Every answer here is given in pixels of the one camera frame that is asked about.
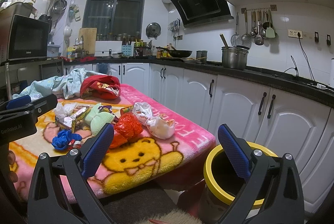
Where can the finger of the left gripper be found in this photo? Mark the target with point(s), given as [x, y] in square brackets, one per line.
[18, 102]
[42, 105]

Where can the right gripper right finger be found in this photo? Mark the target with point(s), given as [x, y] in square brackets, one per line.
[237, 151]

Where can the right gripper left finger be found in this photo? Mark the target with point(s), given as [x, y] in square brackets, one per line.
[94, 150]

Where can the green mesh sponge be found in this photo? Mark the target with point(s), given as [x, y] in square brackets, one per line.
[98, 116]

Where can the yellow snack box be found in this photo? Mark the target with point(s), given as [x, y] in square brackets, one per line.
[71, 122]

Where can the blue plastic bag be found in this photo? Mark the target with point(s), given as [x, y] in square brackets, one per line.
[62, 140]

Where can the red plastic bag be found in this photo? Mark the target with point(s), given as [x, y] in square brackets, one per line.
[127, 128]

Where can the white printed plastic bag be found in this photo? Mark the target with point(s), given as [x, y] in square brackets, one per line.
[156, 125]

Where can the yellow rimmed trash bin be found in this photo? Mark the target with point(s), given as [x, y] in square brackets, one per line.
[221, 186]

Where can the dark kitchen window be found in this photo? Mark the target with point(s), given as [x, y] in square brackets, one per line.
[114, 18]

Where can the person left hand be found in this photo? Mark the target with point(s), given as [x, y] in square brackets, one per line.
[12, 159]

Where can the light blue cloth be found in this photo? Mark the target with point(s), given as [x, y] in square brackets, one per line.
[66, 86]

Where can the white lower cabinets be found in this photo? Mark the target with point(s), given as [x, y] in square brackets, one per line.
[265, 107]

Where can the pink cartoon blanket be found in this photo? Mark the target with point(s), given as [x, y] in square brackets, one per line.
[177, 162]

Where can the red cloth bag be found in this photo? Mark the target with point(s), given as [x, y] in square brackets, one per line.
[101, 86]

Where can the black microwave oven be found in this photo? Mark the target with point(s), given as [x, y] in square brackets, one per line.
[23, 38]

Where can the wooden cutting board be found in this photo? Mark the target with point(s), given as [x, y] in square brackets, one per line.
[89, 39]

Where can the steel stock pot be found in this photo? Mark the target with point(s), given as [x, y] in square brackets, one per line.
[234, 57]

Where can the steel cup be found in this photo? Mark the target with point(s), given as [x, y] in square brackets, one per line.
[201, 56]

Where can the blue utensil holder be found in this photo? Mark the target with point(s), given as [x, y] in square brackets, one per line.
[127, 50]

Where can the black wok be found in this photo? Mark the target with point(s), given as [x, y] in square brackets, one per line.
[177, 53]

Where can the hanging utensils rack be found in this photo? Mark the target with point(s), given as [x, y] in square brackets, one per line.
[258, 27]

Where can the hanging pot lid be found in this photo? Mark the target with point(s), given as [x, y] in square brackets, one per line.
[153, 30]

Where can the black range hood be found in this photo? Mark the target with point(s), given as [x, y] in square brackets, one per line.
[199, 12]

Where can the wall power socket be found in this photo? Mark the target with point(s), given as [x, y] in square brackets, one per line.
[295, 33]

